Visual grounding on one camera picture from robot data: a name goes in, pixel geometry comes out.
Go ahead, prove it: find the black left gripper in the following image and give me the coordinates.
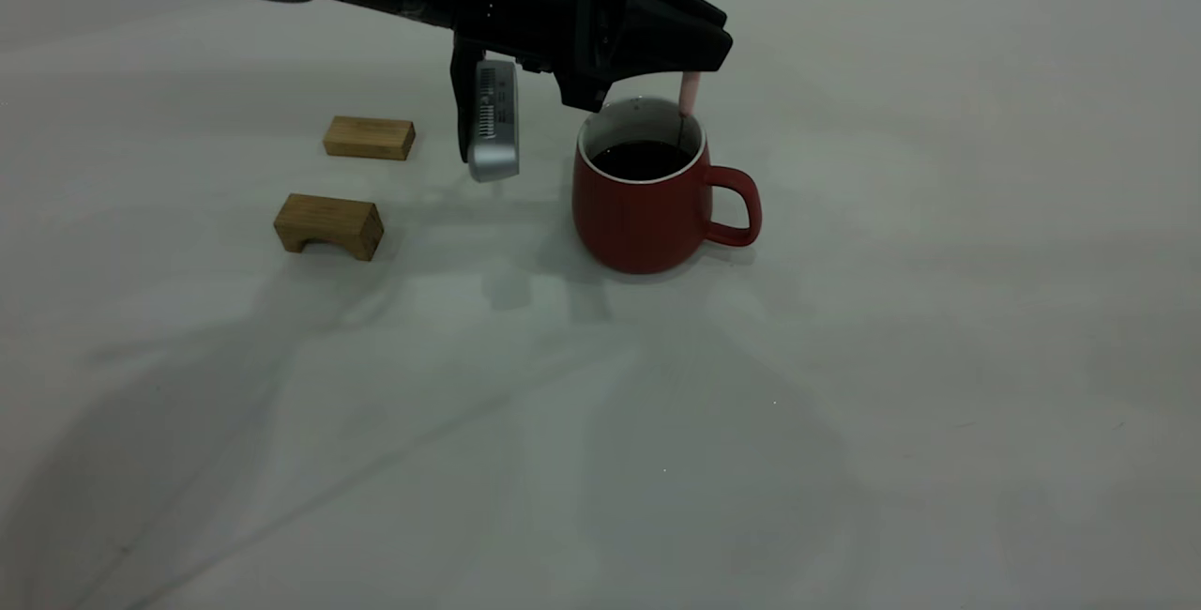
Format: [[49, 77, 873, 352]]
[[554, 0, 734, 114]]

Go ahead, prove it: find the dark coffee liquid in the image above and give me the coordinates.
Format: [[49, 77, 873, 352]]
[[591, 142, 693, 182]]

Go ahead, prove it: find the flat rectangular wooden block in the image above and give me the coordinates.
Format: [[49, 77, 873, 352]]
[[324, 116, 417, 161]]

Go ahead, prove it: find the red ceramic mug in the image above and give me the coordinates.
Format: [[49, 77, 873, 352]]
[[571, 98, 763, 275]]

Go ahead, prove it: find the arched wooden block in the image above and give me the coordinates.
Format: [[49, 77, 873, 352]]
[[273, 193, 386, 263]]

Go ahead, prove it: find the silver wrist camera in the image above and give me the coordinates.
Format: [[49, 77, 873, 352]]
[[450, 36, 520, 184]]

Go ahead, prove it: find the pink handled metal spoon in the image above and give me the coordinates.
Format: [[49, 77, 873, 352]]
[[677, 71, 703, 149]]

